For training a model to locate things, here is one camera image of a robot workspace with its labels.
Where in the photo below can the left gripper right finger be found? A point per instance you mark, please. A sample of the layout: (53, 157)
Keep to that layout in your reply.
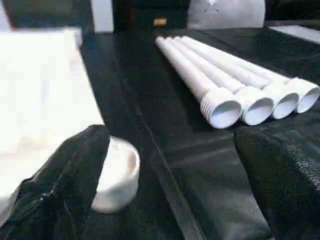
(287, 187)

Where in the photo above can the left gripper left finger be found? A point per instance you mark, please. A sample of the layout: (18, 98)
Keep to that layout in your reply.
(55, 195)

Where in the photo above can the white plastic table top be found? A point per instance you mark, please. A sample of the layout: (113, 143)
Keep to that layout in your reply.
(37, 87)

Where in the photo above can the white plastic table leg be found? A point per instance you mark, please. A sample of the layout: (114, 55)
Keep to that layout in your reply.
(308, 100)
(287, 106)
(257, 112)
(187, 67)

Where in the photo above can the black work mat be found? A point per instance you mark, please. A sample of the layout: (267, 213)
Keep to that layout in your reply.
(175, 150)

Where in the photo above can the flat white board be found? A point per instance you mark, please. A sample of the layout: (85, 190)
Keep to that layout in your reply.
(300, 33)

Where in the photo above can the grey printed cushion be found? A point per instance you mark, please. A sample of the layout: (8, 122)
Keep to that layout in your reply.
(225, 15)

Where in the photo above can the black box with gold label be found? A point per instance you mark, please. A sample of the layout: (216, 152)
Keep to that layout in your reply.
(140, 15)

